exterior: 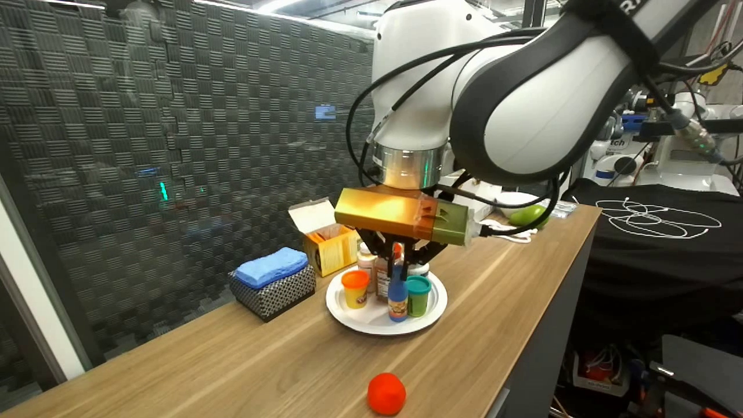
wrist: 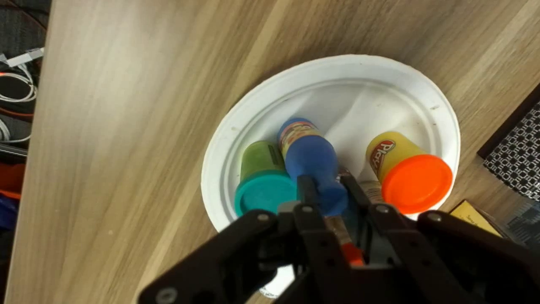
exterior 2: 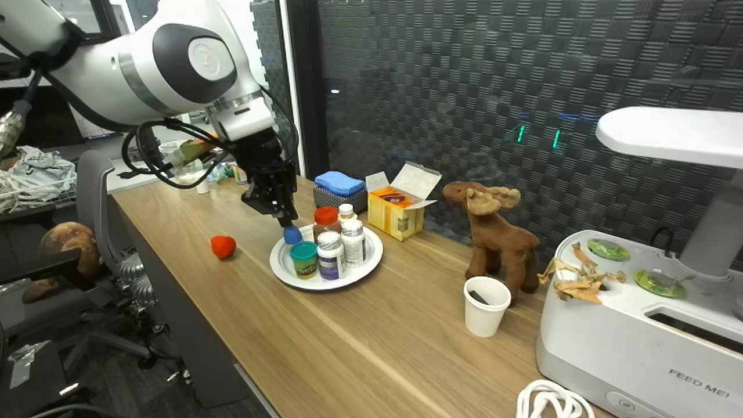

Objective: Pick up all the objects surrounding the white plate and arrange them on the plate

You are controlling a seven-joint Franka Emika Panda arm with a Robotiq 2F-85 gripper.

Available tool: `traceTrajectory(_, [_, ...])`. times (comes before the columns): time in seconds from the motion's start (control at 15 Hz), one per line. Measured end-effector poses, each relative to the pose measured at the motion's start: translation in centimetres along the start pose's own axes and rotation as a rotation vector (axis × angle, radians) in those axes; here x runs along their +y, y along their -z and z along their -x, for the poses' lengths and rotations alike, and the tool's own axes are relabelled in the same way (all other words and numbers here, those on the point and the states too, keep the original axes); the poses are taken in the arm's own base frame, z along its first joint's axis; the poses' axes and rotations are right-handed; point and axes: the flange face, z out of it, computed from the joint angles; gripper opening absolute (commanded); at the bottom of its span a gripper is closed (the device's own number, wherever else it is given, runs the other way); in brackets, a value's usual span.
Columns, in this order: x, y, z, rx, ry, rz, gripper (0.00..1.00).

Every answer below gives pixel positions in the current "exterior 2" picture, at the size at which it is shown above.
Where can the blue toy bottle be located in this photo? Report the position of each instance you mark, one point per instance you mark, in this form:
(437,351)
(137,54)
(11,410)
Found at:
(292,235)

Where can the dried plant leaves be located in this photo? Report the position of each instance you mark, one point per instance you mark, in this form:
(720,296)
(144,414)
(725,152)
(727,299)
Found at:
(577,279)

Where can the small white pill bottle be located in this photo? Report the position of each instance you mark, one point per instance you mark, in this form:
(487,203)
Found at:
(347,210)

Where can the white side table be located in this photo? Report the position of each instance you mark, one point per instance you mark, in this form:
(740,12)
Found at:
(117,187)

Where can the white pill bottle blue label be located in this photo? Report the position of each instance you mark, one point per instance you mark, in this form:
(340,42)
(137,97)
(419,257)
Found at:
(329,257)

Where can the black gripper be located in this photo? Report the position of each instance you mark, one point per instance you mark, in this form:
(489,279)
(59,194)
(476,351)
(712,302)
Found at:
(267,175)

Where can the brown wrist camera box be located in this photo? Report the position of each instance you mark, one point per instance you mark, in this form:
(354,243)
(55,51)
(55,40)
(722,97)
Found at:
(198,152)

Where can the white indoor planter with lamp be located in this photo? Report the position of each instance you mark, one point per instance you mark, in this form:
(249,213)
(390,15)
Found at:
(641,332)

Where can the open yellow cardboard box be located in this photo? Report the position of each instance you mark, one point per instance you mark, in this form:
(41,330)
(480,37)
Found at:
(398,208)

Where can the red toy strawberry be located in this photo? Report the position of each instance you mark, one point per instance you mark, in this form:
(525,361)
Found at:
(224,247)

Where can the white paper plate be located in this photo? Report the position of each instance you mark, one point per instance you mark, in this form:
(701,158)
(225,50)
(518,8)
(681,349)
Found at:
(360,267)

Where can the blue box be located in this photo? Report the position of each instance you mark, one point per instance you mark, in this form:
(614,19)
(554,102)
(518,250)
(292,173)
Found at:
(340,201)

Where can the brown round plush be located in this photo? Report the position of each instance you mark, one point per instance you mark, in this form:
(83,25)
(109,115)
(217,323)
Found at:
(70,244)

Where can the grey office chair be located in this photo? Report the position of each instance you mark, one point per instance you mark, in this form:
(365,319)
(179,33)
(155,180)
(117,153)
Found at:
(101,223)

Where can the crumpled grey cloth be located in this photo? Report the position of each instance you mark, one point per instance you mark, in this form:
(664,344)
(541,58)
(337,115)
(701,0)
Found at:
(35,177)

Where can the white paper cup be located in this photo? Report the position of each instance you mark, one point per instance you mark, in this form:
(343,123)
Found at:
(487,306)

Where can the teal lid dough tub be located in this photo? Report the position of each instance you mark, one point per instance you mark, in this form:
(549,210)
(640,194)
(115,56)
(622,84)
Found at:
(302,258)

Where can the blue folded cloth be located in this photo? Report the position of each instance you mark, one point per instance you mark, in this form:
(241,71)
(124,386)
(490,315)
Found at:
(340,181)

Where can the brown moose plush toy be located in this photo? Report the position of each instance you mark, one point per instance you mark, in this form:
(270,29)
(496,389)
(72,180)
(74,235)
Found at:
(496,232)

